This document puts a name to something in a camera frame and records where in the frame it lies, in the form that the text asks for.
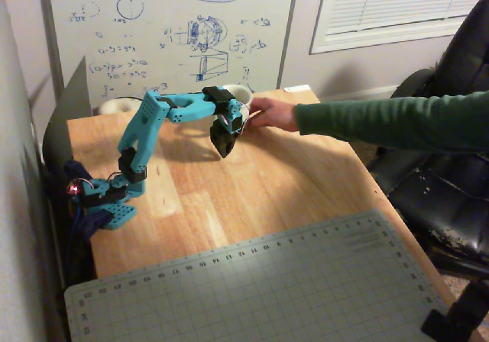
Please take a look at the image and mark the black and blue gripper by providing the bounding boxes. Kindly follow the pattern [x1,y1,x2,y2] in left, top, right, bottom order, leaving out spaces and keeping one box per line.
[209,102,246,158]

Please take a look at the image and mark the white ceramic mug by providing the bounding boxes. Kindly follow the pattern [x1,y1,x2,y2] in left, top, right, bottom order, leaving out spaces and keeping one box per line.
[220,83,256,130]

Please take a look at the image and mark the forearm in green sleeve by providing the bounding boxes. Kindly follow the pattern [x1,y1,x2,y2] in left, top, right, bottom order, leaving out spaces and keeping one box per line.
[294,89,489,156]

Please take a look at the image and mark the person's bare hand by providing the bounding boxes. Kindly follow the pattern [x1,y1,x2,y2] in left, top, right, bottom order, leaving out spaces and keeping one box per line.
[249,96,301,133]

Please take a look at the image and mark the white round roll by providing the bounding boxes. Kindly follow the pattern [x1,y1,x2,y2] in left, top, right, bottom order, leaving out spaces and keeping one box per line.
[99,96,143,116]

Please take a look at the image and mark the dark blue table clamp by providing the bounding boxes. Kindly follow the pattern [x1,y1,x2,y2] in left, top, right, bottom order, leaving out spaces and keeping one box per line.
[63,159,112,240]

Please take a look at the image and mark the grey cutting mat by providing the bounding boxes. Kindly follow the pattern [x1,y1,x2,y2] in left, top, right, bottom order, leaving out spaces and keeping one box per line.
[63,208,458,342]

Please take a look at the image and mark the dark grey panel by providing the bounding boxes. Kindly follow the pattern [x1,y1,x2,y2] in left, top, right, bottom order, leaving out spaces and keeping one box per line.
[40,55,93,167]

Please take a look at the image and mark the white window blinds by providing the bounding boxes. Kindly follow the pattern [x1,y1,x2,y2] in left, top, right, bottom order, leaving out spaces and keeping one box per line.
[309,0,489,55]

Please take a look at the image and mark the black leather office chair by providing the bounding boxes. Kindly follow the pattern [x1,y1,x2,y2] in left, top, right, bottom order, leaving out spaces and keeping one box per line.
[365,0,489,282]

